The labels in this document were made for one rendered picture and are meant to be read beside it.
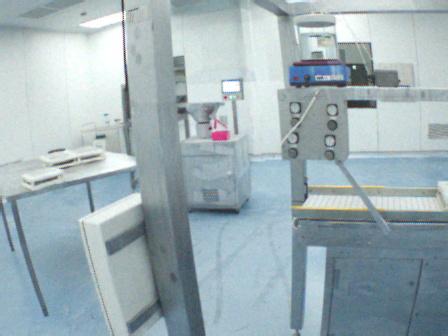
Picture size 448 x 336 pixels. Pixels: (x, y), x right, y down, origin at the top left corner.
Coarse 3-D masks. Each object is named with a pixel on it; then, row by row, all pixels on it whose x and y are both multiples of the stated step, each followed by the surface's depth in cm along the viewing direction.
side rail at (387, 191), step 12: (312, 192) 149; (324, 192) 147; (336, 192) 145; (348, 192) 142; (372, 192) 138; (384, 192) 136; (396, 192) 133; (408, 192) 131; (420, 192) 129; (432, 192) 126
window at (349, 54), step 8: (344, 48) 567; (352, 48) 563; (360, 48) 558; (368, 48) 554; (344, 56) 570; (352, 56) 566; (360, 56) 562; (368, 56) 557; (352, 64) 570; (360, 64) 565; (368, 64) 561; (360, 72) 569; (352, 80) 576; (360, 80) 572; (352, 104) 586; (360, 104) 582; (368, 104) 577
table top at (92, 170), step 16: (32, 160) 312; (96, 160) 268; (112, 160) 263; (128, 160) 256; (0, 176) 244; (16, 176) 237; (64, 176) 220; (80, 176) 216; (96, 176) 218; (16, 192) 186; (32, 192) 189
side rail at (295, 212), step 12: (300, 216) 125; (312, 216) 123; (324, 216) 121; (336, 216) 119; (348, 216) 117; (360, 216) 115; (372, 216) 114; (384, 216) 112; (396, 216) 110; (408, 216) 108; (420, 216) 106; (432, 216) 104; (444, 216) 102
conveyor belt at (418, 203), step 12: (312, 204) 138; (324, 204) 136; (336, 204) 134; (348, 204) 133; (360, 204) 131; (384, 204) 127; (396, 204) 125; (408, 204) 123; (420, 204) 121; (432, 204) 119
